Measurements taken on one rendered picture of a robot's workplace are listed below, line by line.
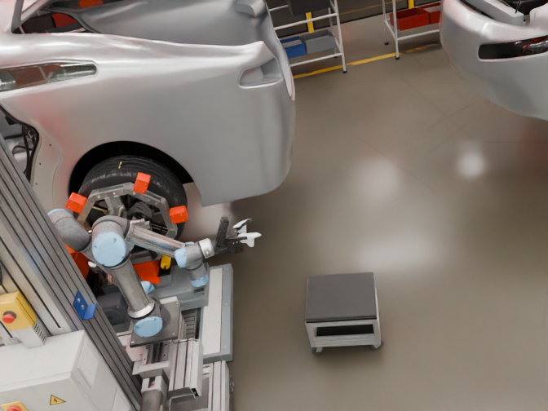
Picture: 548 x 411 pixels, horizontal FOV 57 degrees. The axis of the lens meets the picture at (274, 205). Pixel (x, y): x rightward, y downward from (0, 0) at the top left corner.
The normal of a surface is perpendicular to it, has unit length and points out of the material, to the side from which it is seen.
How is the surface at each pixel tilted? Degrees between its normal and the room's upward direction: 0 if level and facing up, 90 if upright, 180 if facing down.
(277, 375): 0
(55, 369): 0
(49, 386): 90
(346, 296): 0
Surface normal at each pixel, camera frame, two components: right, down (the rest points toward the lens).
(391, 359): -0.20, -0.80
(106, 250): 0.29, 0.38
